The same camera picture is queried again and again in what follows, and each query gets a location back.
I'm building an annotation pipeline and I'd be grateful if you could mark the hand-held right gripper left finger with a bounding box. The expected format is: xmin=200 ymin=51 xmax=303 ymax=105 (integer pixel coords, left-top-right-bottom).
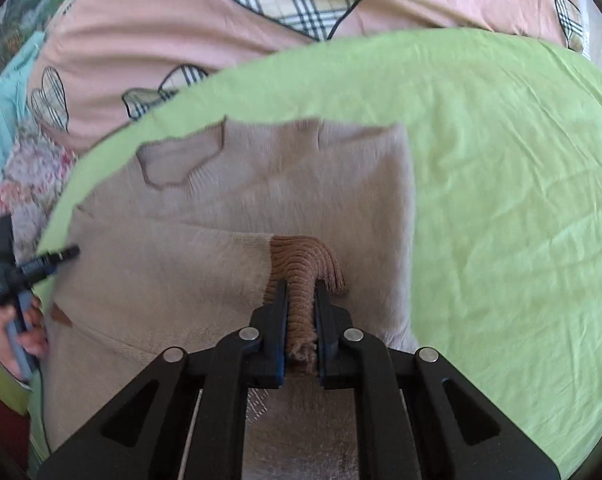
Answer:
xmin=36 ymin=280 xmax=289 ymax=480

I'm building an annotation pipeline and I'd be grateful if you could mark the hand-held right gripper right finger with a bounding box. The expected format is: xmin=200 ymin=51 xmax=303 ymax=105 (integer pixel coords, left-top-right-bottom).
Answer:
xmin=313 ymin=280 xmax=562 ymax=480

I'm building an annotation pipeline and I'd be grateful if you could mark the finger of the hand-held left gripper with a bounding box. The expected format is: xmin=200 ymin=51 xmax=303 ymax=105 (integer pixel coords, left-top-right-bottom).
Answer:
xmin=17 ymin=245 xmax=80 ymax=287
xmin=0 ymin=214 xmax=14 ymax=275

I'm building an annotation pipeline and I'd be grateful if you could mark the beige knit sweater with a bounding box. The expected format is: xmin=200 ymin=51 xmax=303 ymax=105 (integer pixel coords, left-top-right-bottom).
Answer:
xmin=41 ymin=117 xmax=417 ymax=480

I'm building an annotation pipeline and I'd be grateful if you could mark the person's left forearm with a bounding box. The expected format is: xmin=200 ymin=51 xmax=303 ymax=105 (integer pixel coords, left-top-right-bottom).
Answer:
xmin=0 ymin=357 xmax=33 ymax=416

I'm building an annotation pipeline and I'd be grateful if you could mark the person's left hand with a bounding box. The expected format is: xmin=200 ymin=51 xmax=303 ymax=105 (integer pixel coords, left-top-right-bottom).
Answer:
xmin=0 ymin=296 xmax=48 ymax=380

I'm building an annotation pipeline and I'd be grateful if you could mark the purple floral ruffled pillow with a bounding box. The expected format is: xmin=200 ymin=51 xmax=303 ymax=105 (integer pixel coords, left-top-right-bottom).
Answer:
xmin=0 ymin=120 xmax=79 ymax=271

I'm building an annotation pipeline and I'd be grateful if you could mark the blue floral quilt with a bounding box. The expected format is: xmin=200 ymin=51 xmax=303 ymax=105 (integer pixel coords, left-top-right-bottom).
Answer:
xmin=0 ymin=30 xmax=47 ymax=211

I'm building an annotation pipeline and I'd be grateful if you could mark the green bed sheet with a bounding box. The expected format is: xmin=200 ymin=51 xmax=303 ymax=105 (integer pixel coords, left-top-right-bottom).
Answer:
xmin=28 ymin=27 xmax=602 ymax=480

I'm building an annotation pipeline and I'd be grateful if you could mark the pink quilt with plaid hearts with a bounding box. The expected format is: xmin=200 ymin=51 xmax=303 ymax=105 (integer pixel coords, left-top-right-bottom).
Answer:
xmin=28 ymin=0 xmax=596 ymax=153

